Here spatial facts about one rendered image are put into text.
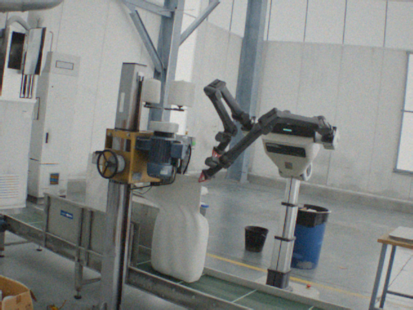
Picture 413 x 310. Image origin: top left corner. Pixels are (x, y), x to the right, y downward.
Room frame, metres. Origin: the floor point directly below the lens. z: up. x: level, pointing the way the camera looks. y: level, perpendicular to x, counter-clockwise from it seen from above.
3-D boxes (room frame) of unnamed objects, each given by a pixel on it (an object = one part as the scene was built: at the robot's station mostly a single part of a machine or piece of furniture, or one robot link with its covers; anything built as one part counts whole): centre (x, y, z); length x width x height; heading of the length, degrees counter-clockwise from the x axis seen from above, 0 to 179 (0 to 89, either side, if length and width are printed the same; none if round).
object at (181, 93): (3.01, 0.20, 1.61); 0.17 x 0.17 x 0.17
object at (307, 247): (5.06, -1.19, 0.32); 0.51 x 0.48 x 0.65; 147
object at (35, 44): (4.53, 1.83, 1.95); 0.30 x 0.01 x 0.48; 57
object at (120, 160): (2.87, 0.54, 1.14); 0.11 x 0.06 x 0.11; 57
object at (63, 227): (3.36, 0.83, 0.54); 1.05 x 0.02 x 0.41; 57
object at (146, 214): (3.81, 0.54, 0.54); 1.05 x 0.02 x 0.41; 57
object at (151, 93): (3.15, 0.42, 1.61); 0.15 x 0.14 x 0.17; 57
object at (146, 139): (2.90, 0.36, 1.27); 0.12 x 0.09 x 0.09; 147
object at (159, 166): (2.88, 0.27, 1.21); 0.15 x 0.15 x 0.25
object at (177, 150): (2.87, 0.17, 1.25); 0.10 x 0.08 x 0.12; 172
